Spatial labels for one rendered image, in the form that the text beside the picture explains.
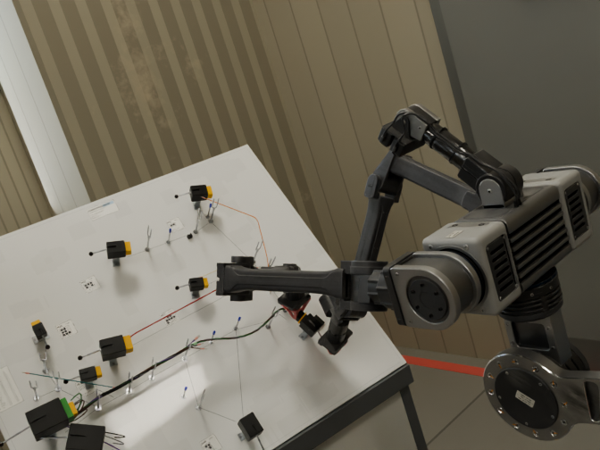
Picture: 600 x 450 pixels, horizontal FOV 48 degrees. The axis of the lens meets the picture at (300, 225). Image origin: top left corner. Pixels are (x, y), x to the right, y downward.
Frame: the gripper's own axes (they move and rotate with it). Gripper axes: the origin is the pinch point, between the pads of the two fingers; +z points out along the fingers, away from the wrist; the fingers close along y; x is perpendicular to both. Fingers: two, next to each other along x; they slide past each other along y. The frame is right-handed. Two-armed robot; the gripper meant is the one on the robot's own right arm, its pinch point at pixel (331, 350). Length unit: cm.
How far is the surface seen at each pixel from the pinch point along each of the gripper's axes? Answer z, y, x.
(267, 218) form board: -5, -24, -50
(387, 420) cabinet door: 21.1, -3.3, 24.9
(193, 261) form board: -6, 9, -54
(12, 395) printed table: -7, 77, -56
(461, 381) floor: 143, -111, 31
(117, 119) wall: 58, -62, -187
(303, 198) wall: 136, -148, -117
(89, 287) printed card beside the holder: -9, 40, -69
